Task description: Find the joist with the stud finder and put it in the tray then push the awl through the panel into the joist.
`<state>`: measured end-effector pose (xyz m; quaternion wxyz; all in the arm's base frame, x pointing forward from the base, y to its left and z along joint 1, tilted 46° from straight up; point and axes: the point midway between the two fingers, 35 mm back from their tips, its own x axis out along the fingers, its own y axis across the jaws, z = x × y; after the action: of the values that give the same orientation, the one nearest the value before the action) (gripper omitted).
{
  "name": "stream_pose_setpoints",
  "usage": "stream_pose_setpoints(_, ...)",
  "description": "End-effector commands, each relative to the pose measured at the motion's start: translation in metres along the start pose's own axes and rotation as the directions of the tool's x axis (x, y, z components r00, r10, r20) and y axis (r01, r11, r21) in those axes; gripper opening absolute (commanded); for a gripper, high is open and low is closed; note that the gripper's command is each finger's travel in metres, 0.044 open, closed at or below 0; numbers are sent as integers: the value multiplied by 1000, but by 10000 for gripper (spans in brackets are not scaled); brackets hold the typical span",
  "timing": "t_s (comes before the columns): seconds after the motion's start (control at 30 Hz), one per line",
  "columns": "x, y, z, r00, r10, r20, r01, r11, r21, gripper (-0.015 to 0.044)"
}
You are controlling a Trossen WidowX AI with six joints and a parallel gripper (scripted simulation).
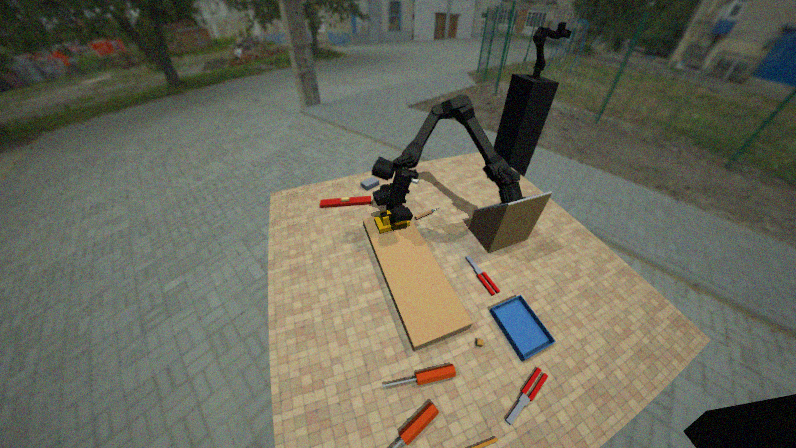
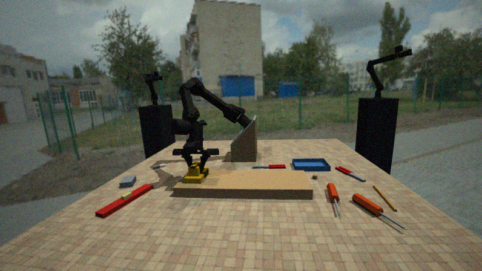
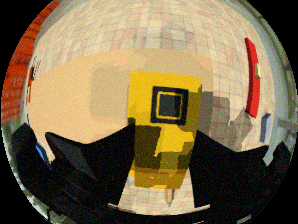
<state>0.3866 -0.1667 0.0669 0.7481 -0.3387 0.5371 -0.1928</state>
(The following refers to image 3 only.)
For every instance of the long red bar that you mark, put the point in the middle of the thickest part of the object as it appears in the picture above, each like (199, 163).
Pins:
(255, 75)

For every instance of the blue rectangular tray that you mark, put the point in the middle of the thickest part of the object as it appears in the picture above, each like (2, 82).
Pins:
(41, 150)

